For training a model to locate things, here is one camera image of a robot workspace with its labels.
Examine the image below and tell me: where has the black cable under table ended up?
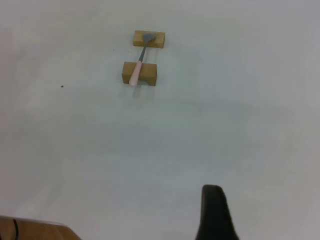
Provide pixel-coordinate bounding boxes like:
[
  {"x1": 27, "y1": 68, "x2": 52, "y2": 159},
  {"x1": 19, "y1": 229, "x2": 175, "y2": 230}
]
[{"x1": 12, "y1": 218, "x2": 20, "y2": 240}]

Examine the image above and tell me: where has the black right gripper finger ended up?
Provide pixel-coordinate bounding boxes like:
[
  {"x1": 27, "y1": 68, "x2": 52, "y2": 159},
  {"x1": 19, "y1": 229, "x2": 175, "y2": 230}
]
[{"x1": 194, "y1": 184, "x2": 240, "y2": 240}]

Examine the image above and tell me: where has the flat wooden block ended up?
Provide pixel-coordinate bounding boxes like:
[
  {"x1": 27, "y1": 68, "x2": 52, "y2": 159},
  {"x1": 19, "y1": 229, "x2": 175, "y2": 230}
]
[{"x1": 132, "y1": 30, "x2": 166, "y2": 49}]

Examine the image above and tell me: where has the arched wooden block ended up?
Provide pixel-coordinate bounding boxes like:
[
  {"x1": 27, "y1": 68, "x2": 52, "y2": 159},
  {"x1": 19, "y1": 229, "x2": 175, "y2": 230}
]
[{"x1": 121, "y1": 61, "x2": 158, "y2": 87}]

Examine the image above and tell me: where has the pink-handled metal spoon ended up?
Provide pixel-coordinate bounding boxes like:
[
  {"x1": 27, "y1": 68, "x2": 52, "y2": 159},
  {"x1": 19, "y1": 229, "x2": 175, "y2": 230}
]
[{"x1": 128, "y1": 33, "x2": 157, "y2": 87}]

